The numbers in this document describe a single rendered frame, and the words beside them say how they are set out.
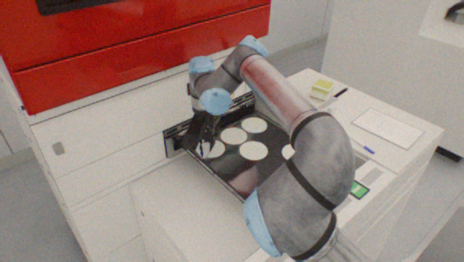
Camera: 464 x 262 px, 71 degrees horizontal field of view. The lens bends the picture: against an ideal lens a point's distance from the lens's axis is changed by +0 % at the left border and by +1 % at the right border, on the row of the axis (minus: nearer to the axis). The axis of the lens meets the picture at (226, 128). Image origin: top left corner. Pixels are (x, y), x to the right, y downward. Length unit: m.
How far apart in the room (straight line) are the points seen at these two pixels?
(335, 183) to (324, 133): 0.09
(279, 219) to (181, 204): 0.59
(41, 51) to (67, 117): 0.22
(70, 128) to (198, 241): 0.49
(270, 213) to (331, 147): 0.15
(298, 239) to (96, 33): 0.64
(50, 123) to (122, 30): 0.31
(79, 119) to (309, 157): 0.66
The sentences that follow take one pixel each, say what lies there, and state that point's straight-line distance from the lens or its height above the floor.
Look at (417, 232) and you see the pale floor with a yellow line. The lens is 2.34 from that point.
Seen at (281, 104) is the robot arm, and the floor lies 1.32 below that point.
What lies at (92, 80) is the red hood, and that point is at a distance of 0.89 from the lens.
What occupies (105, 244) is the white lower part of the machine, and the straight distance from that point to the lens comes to 1.36.
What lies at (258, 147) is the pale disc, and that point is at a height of 0.90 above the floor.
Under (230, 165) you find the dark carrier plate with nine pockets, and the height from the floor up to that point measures 0.90.
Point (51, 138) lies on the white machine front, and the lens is 0.99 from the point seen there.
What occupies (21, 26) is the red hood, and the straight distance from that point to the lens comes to 0.81.
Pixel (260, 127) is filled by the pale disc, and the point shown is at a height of 0.90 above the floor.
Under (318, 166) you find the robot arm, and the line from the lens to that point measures 0.54.
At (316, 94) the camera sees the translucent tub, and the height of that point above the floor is 1.00.
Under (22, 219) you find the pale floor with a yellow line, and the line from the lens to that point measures 2.42.
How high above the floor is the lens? 1.67
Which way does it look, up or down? 38 degrees down
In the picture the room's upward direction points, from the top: 1 degrees clockwise
